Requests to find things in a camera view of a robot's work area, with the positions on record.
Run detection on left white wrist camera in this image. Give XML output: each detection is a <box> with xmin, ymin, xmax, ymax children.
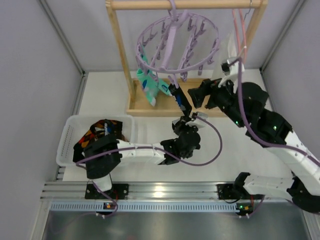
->
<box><xmin>186</xmin><ymin>111</ymin><xmax>208</xmax><ymax>129</ymax></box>

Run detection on mint green sock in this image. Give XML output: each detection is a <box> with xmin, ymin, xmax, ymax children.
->
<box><xmin>155</xmin><ymin>78</ymin><xmax>172</xmax><ymax>97</ymax></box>
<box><xmin>136</xmin><ymin>57</ymin><xmax>159</xmax><ymax>107</ymax></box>

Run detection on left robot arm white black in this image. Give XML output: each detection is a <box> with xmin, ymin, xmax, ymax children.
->
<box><xmin>84</xmin><ymin>117</ymin><xmax>204</xmax><ymax>192</ymax></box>

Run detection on white plastic basket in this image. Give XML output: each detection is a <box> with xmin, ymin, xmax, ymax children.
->
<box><xmin>56</xmin><ymin>114</ymin><xmax>136</xmax><ymax>167</ymax></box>

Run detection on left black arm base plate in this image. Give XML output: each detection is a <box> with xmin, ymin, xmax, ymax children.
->
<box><xmin>84</xmin><ymin>183</ymin><xmax>129</xmax><ymax>200</ymax></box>

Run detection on black red yellow argyle sock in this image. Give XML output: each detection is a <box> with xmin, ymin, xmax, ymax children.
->
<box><xmin>72</xmin><ymin>119</ymin><xmax>112</xmax><ymax>163</ymax></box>

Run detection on pink clothes hanger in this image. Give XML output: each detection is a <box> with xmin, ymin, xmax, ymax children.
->
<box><xmin>231</xmin><ymin>8</ymin><xmax>249</xmax><ymax>63</ymax></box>

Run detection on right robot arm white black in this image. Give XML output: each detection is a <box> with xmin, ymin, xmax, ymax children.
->
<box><xmin>187</xmin><ymin>79</ymin><xmax>320</xmax><ymax>214</ymax></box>

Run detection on white hanging cloth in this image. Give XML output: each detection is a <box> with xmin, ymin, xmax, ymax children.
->
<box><xmin>211</xmin><ymin>30</ymin><xmax>238</xmax><ymax>80</ymax></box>

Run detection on brown tan argyle sock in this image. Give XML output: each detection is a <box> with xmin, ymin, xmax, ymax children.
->
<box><xmin>121</xmin><ymin>134</ymin><xmax>130</xmax><ymax>142</ymax></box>

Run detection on aluminium rail frame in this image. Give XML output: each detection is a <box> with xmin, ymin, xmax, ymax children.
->
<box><xmin>39</xmin><ymin>181</ymin><xmax>313</xmax><ymax>213</ymax></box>

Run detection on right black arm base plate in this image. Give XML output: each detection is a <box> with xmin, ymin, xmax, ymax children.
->
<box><xmin>217</xmin><ymin>183</ymin><xmax>263</xmax><ymax>200</ymax></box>

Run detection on wooden clothes rack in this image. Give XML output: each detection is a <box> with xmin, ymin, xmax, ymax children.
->
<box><xmin>105</xmin><ymin>0</ymin><xmax>268</xmax><ymax>117</ymax></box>

